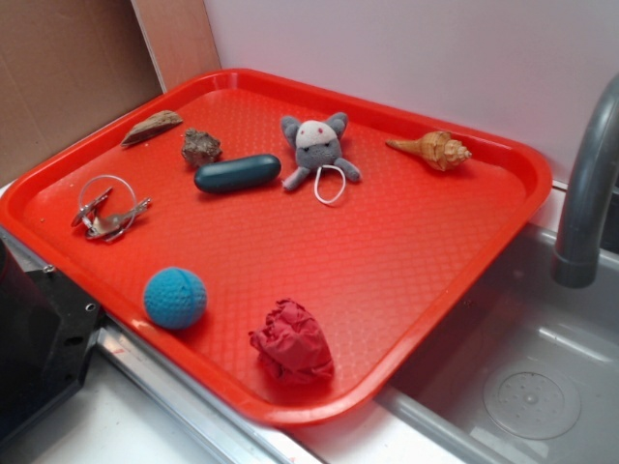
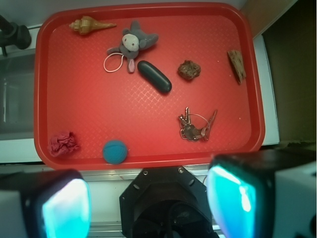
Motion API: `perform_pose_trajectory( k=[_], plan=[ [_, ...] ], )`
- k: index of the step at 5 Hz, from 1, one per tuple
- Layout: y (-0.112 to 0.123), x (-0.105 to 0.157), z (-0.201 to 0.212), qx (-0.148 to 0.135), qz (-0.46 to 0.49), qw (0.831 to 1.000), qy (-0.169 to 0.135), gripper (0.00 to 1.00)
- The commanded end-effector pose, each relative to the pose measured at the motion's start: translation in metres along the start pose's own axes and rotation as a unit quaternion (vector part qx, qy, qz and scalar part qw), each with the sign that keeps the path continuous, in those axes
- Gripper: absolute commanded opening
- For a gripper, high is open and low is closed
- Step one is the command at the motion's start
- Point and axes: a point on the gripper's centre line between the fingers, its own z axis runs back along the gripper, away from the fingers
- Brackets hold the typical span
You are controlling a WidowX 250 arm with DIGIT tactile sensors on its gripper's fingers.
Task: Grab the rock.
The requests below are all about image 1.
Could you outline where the brown cardboard panel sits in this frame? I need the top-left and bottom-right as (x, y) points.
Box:
(1, 1), (162, 184)

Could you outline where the red plastic tray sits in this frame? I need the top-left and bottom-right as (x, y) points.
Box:
(1, 70), (552, 426)

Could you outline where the grey-brown rock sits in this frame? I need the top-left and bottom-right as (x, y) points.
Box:
(181, 128), (222, 168)

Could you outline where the dark teal capsule case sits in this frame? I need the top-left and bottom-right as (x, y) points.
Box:
(193, 154), (281, 193)

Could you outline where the crumpled red paper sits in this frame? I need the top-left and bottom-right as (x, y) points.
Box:
(249, 299), (335, 386)

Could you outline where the grey plush toy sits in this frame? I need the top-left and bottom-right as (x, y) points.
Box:
(280, 112), (362, 205)

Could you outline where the metal key ring with keys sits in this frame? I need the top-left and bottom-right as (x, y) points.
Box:
(71, 174), (153, 244)

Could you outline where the grey faucet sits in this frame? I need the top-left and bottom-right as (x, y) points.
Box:
(551, 77), (618, 288)

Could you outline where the orange spiral seashell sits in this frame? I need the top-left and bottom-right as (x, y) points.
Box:
(386, 131), (472, 172)

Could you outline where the grey sink basin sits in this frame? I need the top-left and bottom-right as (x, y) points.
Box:
(378, 226), (618, 463)

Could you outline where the blue dimpled ball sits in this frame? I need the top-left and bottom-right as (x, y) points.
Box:
(143, 267), (207, 330)

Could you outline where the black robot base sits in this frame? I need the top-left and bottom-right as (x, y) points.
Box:
(1, 242), (103, 448)

